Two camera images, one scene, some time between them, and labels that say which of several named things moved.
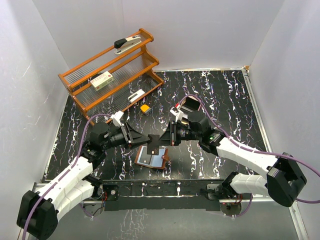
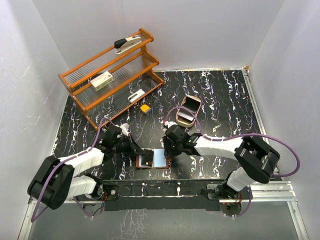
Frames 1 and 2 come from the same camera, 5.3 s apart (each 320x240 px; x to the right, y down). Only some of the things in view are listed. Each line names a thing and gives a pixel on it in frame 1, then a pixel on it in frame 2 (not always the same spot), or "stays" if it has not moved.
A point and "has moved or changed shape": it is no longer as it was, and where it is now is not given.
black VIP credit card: x=153 y=147 to x=147 y=157
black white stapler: x=122 y=45 stays
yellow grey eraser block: x=145 y=108 stays
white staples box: x=102 y=80 stays
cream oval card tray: x=189 y=104 stays
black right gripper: x=166 y=139 to x=168 y=152
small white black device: x=136 y=95 stays
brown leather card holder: x=156 y=161 has moved or changed shape
